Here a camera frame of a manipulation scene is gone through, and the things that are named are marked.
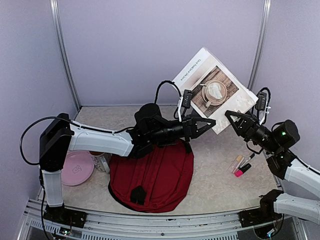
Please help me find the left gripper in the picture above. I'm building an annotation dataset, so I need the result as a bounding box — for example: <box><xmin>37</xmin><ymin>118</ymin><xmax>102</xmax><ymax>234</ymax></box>
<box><xmin>148</xmin><ymin>114</ymin><xmax>217</xmax><ymax>143</ymax></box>

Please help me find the pink highlighter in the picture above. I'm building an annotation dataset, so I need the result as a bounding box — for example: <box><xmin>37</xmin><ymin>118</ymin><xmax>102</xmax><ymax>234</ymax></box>
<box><xmin>234</xmin><ymin>163</ymin><xmax>252</xmax><ymax>178</ymax></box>

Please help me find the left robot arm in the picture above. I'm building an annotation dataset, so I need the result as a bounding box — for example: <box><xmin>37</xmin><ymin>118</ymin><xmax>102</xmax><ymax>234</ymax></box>
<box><xmin>39</xmin><ymin>103</ymin><xmax>216</xmax><ymax>223</ymax></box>

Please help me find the black white marker pen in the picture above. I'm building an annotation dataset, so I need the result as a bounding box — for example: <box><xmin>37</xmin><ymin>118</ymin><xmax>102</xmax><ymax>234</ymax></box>
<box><xmin>238</xmin><ymin>153</ymin><xmax>256</xmax><ymax>169</ymax></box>

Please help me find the front aluminium rail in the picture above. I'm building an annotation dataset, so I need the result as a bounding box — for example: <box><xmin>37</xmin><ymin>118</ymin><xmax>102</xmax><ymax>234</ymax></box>
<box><xmin>14</xmin><ymin>199</ymin><xmax>308</xmax><ymax>240</ymax></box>

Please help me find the red backpack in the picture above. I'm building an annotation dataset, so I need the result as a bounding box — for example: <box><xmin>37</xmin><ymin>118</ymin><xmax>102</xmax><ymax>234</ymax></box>
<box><xmin>108</xmin><ymin>140</ymin><xmax>194</xmax><ymax>213</ymax></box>

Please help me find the right aluminium frame post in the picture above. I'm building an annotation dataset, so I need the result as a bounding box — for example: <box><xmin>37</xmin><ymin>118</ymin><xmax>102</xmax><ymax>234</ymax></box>
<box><xmin>247</xmin><ymin>0</ymin><xmax>272</xmax><ymax>91</ymax></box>

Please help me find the pink plate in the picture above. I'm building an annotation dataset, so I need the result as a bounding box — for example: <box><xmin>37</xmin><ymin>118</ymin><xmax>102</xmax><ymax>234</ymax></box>
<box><xmin>61</xmin><ymin>151</ymin><xmax>95</xmax><ymax>187</ymax></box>

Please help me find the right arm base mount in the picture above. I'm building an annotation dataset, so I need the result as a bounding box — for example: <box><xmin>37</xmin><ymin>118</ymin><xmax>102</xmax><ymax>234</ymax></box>
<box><xmin>238</xmin><ymin>208</ymin><xmax>282</xmax><ymax>228</ymax></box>

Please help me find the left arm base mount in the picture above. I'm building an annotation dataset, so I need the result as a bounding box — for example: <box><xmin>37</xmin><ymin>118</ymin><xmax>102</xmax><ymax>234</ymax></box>
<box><xmin>43</xmin><ymin>207</ymin><xmax>87</xmax><ymax>229</ymax></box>

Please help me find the white magazine booklet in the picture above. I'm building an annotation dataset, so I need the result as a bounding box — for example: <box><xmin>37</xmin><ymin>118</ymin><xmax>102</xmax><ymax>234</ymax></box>
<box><xmin>173</xmin><ymin>47</ymin><xmax>258</xmax><ymax>135</ymax></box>

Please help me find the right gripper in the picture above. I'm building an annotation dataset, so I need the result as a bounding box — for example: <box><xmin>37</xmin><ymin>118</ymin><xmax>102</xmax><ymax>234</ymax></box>
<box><xmin>225</xmin><ymin>107</ymin><xmax>281</xmax><ymax>155</ymax></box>

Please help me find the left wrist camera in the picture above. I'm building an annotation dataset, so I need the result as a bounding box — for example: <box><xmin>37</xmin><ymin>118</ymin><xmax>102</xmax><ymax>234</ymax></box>
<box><xmin>173</xmin><ymin>89</ymin><xmax>193</xmax><ymax>122</ymax></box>

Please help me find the left aluminium frame post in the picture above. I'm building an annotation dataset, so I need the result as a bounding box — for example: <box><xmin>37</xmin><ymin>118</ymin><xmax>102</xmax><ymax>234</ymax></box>
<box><xmin>49</xmin><ymin>0</ymin><xmax>82</xmax><ymax>112</ymax></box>

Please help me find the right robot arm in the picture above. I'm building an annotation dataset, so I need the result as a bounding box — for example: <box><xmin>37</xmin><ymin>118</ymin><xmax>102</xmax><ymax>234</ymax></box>
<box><xmin>225</xmin><ymin>110</ymin><xmax>320</xmax><ymax>227</ymax></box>

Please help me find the aluminium frame post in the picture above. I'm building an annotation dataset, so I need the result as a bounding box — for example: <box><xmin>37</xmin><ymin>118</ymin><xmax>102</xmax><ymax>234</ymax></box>
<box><xmin>247</xmin><ymin>0</ymin><xmax>272</xmax><ymax>91</ymax></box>
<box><xmin>49</xmin><ymin>0</ymin><xmax>82</xmax><ymax>112</ymax></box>

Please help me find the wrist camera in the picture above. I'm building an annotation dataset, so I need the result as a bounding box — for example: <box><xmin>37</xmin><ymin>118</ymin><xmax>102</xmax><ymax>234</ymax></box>
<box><xmin>173</xmin><ymin>89</ymin><xmax>193</xmax><ymax>122</ymax></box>
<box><xmin>254</xmin><ymin>87</ymin><xmax>271</xmax><ymax>125</ymax></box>

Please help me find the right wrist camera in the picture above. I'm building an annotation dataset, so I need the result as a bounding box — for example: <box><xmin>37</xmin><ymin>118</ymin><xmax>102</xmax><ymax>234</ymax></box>
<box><xmin>254</xmin><ymin>87</ymin><xmax>271</xmax><ymax>125</ymax></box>

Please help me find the white patterned mug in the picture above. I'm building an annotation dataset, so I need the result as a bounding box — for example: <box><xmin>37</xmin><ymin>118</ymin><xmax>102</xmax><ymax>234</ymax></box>
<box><xmin>89</xmin><ymin>151</ymin><xmax>112</xmax><ymax>174</ymax></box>

